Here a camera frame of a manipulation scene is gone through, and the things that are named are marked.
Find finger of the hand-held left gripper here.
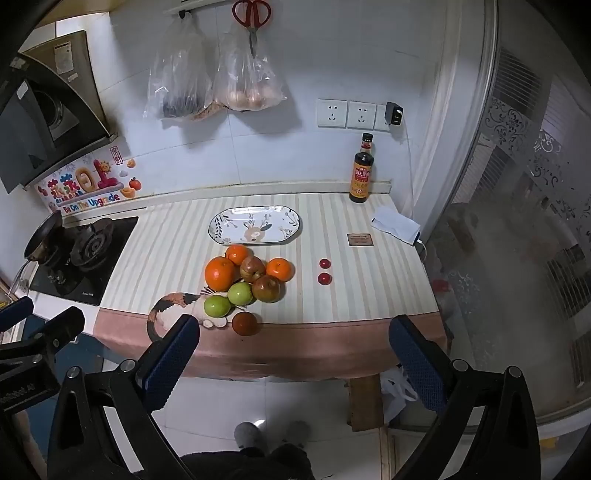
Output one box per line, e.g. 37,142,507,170
18,305,86,365
0,296,35,332

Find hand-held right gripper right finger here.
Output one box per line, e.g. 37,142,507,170
389,315,541,480

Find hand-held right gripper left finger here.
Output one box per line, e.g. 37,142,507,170
48,314,201,480

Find green apple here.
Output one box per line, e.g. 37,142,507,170
228,281,254,306
204,295,232,318

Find dark red tangerine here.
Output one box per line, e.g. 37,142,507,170
231,311,259,336

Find large orange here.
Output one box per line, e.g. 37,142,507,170
204,257,238,292

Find red apple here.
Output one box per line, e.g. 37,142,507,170
239,256,267,283
252,275,283,304

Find small orange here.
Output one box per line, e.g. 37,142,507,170
225,244,252,266

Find medium orange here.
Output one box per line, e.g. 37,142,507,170
266,258,295,282

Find oval patterned ceramic plate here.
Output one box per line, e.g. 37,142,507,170
208,205,303,245

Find white plastic bag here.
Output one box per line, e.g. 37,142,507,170
381,367,419,423

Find wooden stool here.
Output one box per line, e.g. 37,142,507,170
346,374,385,432

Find black gas stove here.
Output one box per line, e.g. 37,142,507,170
28,216,139,306

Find black frying pan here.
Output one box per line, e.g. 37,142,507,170
9,210,63,296

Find striped tablecloth with cat print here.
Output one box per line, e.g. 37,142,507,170
93,191,448,381

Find person's grey slipper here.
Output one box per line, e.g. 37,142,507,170
234,421,269,450

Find person's dark trouser legs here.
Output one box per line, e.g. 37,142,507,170
179,443,315,480

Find white folded cloth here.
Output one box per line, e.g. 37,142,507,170
370,205,422,244

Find red and orange toys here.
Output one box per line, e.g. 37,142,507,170
36,147,141,214

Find glass sliding door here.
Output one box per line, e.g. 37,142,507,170
416,0,591,444

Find orange canister black lid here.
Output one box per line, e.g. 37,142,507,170
349,133,375,204

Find grey range hood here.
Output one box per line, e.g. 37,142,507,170
0,30,116,195

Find clear plastic bag dark contents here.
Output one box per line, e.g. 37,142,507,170
143,14,214,121

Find clear plastic bag with eggs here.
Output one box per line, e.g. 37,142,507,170
213,28,286,112

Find white charger cable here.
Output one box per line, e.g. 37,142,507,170
401,124,428,259

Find white wall socket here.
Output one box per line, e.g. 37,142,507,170
376,104,398,132
316,98,348,129
347,100,378,131

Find wall hook rail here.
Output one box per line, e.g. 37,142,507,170
164,0,241,18

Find red handled scissors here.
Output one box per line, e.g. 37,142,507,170
232,0,272,58

